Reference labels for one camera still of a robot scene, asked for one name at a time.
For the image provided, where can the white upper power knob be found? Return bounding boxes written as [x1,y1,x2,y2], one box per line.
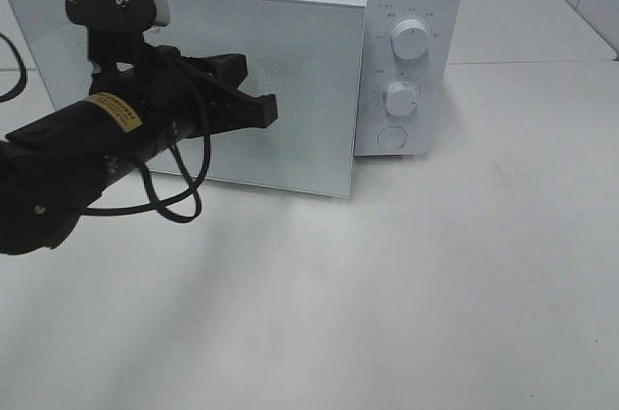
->
[389,15,429,61]

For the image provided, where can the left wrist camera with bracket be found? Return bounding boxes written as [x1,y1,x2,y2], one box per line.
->
[65,0,170,74]

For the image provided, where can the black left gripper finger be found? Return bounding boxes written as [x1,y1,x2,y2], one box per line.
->
[182,53,248,88]
[207,92,277,134]

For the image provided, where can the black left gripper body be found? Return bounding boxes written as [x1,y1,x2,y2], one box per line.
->
[86,46,213,159]

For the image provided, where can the white timer knob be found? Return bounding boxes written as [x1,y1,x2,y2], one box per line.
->
[384,81,420,117]

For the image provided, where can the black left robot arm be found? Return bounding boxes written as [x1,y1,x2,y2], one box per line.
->
[1,46,278,255]

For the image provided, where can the white microwave door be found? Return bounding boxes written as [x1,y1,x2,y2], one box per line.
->
[9,0,367,197]

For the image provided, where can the round white door release button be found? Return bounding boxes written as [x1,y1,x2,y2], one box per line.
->
[377,126,407,150]

